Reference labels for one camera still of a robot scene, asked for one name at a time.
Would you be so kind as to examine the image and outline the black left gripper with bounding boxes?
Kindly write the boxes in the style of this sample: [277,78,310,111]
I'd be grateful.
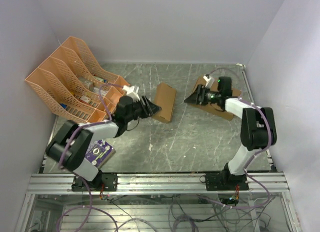
[125,95,162,123]

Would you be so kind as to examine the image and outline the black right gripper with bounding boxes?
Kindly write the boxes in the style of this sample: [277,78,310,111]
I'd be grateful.
[184,84,221,106]

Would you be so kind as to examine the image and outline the cardboard box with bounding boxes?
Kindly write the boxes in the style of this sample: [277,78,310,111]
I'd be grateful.
[184,74,241,121]
[152,82,177,124]

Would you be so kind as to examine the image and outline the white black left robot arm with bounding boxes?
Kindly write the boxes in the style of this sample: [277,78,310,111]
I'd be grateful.
[45,96,162,191]

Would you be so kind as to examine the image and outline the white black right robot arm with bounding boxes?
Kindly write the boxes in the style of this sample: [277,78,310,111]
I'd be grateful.
[184,74,277,190]

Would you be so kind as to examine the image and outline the closed folded cardboard box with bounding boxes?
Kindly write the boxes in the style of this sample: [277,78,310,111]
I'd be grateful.
[184,74,241,121]

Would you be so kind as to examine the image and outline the purple book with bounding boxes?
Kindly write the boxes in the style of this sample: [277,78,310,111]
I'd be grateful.
[85,139,116,169]

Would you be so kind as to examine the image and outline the pink plastic desk organizer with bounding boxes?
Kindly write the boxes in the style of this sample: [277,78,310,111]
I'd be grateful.
[25,36,129,123]

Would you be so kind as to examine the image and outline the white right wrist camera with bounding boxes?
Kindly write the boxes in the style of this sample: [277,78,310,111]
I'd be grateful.
[203,74,215,89]

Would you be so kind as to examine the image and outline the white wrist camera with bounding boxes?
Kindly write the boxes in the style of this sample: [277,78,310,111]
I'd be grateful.
[122,85,140,102]
[203,74,215,89]

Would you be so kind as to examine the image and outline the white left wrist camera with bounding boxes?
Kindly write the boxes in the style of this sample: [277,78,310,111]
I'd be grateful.
[122,85,140,102]

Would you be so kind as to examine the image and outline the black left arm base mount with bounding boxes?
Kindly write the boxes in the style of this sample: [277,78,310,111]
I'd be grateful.
[71,172,118,192]

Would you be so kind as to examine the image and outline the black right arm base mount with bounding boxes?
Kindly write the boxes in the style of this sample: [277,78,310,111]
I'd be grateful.
[205,172,249,191]

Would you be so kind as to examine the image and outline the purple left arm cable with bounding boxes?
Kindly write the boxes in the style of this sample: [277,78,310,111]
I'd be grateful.
[56,83,126,232]

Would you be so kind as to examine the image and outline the aluminium frame rail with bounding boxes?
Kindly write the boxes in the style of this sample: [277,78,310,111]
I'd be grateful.
[26,172,290,195]

